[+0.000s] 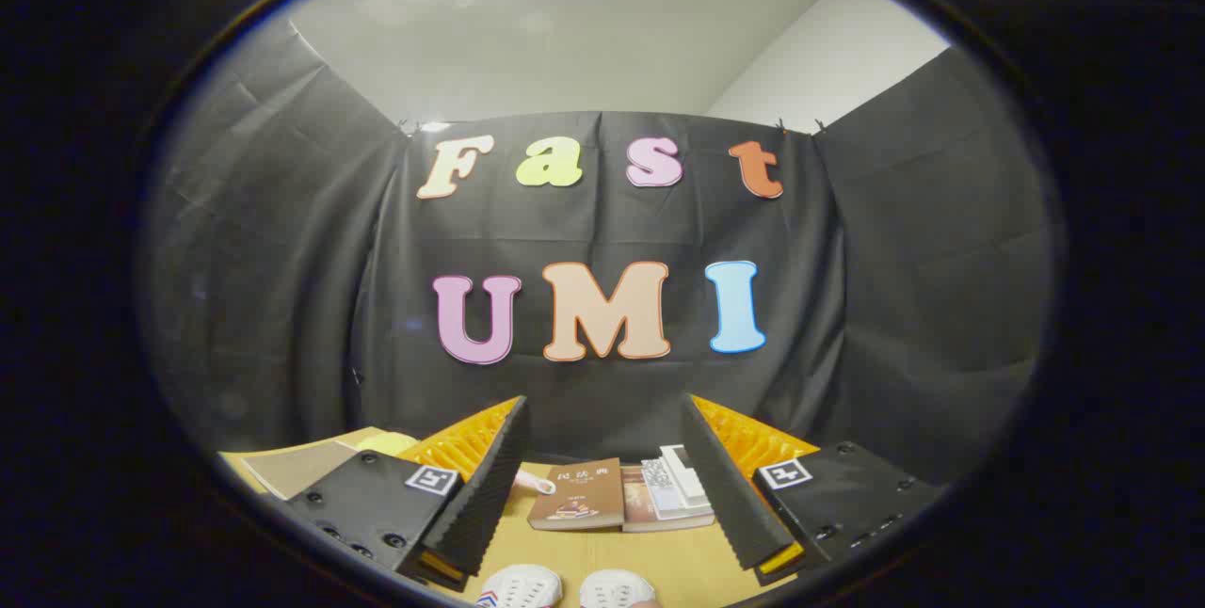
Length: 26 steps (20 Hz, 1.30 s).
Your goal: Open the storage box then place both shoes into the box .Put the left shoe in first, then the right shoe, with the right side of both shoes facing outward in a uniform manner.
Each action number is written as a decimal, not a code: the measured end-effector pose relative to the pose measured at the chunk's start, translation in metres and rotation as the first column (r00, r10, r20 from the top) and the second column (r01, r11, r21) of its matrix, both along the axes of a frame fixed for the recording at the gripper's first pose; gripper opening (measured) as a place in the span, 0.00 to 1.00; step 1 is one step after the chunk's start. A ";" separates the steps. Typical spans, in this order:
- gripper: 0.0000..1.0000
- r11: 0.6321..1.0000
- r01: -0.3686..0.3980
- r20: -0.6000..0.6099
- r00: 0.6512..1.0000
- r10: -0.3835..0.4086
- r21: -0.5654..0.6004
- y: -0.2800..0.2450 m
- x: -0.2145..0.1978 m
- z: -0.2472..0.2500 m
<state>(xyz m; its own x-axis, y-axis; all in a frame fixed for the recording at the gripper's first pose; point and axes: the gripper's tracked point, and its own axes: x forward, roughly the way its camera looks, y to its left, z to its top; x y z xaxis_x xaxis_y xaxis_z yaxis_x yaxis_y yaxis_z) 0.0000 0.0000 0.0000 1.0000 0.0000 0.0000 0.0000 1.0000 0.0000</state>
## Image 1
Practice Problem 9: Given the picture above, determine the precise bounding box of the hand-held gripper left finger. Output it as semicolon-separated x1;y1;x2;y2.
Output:
282;394;530;593

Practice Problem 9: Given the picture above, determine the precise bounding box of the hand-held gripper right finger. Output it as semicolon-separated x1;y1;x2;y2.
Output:
680;393;947;587

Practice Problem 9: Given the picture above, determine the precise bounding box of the white canvas shoe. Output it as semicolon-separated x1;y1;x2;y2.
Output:
579;569;658;608
475;564;564;608

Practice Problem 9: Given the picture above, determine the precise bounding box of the beige fabric storage box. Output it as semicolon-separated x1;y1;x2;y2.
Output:
241;437;362;502

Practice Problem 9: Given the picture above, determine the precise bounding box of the white book dark photo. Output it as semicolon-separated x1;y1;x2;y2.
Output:
659;444;707;502

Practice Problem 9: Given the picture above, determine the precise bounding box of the white patterned cover book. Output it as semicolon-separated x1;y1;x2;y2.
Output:
641;457;709;511

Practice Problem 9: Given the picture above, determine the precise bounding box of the tan photo cover book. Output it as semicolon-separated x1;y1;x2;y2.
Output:
620;465;716;534

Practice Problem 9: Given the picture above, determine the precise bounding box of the brown cover book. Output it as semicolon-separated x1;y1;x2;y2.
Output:
527;457;626;532

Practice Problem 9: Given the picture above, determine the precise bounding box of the yellow plush toy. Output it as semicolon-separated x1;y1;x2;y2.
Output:
356;432;418;456

